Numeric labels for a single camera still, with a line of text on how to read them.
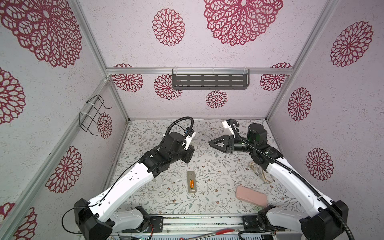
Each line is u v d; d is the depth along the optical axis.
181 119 0.51
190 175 0.89
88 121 0.76
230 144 0.58
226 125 0.63
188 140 0.62
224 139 0.60
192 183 0.85
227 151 0.61
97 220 0.38
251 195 0.82
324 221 0.37
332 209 0.38
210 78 0.92
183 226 0.73
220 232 0.71
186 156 0.63
